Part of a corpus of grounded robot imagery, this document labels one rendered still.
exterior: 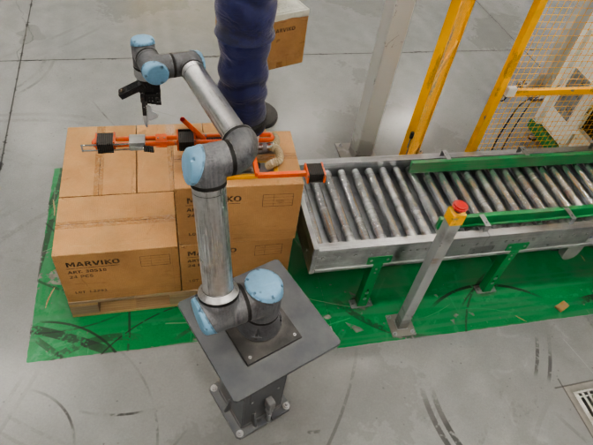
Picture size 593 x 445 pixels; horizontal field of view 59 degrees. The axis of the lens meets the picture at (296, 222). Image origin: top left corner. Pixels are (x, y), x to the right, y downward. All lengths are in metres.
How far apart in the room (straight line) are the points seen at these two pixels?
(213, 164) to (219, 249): 0.31
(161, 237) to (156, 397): 0.82
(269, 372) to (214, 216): 0.71
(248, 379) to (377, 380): 1.11
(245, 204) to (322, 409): 1.15
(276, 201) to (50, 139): 2.23
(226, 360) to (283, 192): 0.84
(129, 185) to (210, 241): 1.36
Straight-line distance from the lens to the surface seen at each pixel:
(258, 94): 2.23
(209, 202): 1.65
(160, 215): 2.85
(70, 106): 4.59
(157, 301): 3.14
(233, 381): 2.07
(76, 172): 3.15
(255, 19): 2.04
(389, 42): 3.56
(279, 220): 2.62
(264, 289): 1.95
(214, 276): 1.82
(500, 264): 3.38
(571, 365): 3.56
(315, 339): 2.19
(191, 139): 2.43
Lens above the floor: 2.63
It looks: 47 degrees down
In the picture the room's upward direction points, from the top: 10 degrees clockwise
